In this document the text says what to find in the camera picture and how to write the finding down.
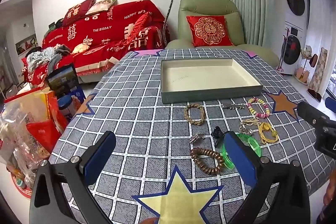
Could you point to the blue lidded can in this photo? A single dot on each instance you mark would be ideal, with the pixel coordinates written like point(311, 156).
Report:
point(67, 107)

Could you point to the photo printed pillow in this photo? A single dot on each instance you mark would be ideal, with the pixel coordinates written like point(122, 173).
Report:
point(101, 6)

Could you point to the green transparent bangle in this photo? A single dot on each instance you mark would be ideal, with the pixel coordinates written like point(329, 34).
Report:
point(254, 146)

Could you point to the long silver hair clip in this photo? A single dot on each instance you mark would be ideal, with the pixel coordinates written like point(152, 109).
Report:
point(232, 106)

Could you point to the red printed sofa blanket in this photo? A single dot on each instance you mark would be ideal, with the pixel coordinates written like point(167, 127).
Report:
point(105, 35)

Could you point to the checker patterned panel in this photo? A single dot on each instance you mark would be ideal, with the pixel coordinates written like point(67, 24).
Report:
point(319, 69)

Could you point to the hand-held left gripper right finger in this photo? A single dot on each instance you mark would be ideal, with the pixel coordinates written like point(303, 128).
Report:
point(240, 158)

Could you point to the red gold embroidered cushion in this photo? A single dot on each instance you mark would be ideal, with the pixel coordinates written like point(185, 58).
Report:
point(210, 31)

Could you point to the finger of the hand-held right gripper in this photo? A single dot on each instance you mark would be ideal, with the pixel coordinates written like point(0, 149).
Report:
point(311, 112)

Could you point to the grey checked star tablecloth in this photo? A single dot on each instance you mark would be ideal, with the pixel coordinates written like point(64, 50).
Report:
point(136, 119)

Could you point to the red ruffled pillow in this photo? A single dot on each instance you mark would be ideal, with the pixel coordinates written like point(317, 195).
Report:
point(139, 27)

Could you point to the red round mat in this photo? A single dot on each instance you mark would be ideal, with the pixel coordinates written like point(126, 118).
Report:
point(21, 188)

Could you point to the artificial flower decoration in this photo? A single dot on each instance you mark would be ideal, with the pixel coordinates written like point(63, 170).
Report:
point(306, 52)

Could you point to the red pillow with white characters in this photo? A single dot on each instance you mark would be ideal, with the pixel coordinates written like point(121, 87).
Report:
point(76, 12)

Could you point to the black hair claw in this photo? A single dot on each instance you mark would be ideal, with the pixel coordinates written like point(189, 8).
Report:
point(217, 132)

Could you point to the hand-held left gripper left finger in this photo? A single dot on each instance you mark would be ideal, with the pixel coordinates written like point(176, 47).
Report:
point(98, 158)

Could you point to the white washing machine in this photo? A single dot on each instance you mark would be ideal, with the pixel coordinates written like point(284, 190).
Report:
point(292, 49)

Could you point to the small silver charm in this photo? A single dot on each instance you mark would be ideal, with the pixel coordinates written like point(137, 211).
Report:
point(245, 130)

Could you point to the gooseneck floor stand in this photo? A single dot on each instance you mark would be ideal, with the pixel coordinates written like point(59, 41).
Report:
point(169, 7)

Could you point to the clear plastic bags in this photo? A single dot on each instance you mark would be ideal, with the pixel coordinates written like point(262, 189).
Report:
point(15, 140)

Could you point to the pile of clothes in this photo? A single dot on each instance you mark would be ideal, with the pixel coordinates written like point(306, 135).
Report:
point(43, 58)

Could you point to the red orange gift bag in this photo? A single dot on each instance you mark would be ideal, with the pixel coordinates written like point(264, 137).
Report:
point(46, 129)

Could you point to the pale green armchair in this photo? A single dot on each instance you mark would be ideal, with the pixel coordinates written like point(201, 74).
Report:
point(204, 5)

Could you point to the pale green sofa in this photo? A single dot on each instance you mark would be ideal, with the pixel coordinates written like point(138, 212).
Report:
point(90, 76)

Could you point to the person's right hand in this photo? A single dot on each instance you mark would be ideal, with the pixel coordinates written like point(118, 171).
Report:
point(331, 190)

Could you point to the green shallow box tray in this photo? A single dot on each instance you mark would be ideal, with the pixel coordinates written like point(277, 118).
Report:
point(204, 77)

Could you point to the beige soft toy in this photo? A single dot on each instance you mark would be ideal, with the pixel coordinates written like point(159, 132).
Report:
point(81, 48)

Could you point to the dark landscape printed box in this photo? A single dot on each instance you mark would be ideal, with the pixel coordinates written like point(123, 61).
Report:
point(63, 81)

